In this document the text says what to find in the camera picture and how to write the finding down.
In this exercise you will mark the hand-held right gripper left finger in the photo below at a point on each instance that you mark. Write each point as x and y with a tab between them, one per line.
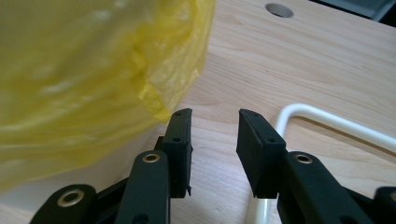
180	149

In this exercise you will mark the yellow plastic bag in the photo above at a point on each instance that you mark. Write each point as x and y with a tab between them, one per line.
77	77

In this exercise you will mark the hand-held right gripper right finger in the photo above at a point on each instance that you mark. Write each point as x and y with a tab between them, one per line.
258	155

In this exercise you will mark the cream plastic bin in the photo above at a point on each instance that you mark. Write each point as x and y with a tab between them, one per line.
102	174

